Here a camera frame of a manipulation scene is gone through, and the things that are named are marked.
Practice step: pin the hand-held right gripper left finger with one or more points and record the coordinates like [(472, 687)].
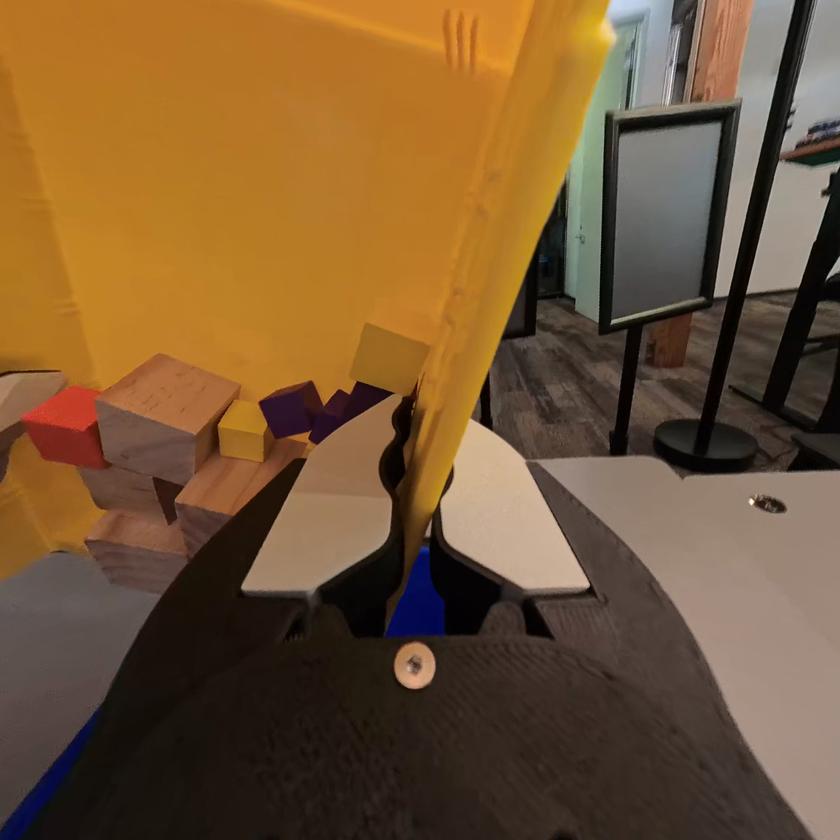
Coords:
[(328, 512)]

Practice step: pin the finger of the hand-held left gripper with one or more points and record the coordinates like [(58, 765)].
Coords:
[(29, 388)]

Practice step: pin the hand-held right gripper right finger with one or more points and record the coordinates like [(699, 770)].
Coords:
[(512, 525)]

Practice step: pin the blue plastic box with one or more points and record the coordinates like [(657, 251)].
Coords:
[(420, 604)]

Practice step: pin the pile of coloured wooden cubes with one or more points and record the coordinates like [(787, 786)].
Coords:
[(164, 413)]

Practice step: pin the yellow plastic box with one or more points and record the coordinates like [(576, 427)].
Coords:
[(262, 197)]

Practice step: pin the black floor lamp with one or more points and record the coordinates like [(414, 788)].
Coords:
[(705, 446)]

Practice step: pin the metal table grommet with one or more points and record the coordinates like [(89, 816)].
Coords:
[(768, 504)]

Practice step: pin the wooden pillar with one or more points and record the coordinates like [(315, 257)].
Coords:
[(722, 52)]

